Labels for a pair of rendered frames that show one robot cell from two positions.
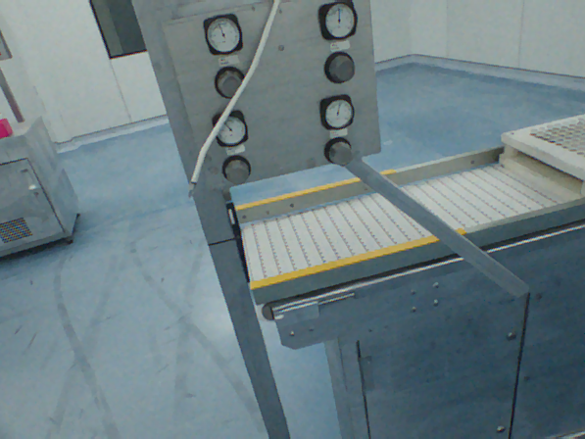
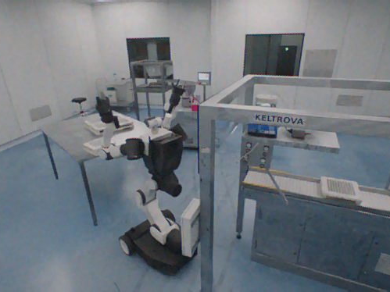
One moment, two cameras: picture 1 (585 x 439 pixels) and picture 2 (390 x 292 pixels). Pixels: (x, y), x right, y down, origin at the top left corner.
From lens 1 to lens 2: 1.34 m
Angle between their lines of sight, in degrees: 27
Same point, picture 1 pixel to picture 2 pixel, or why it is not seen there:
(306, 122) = (257, 159)
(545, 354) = (311, 236)
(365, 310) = (262, 197)
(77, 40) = (233, 71)
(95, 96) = not seen: hidden behind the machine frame
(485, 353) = (292, 226)
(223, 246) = (243, 173)
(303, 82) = (259, 154)
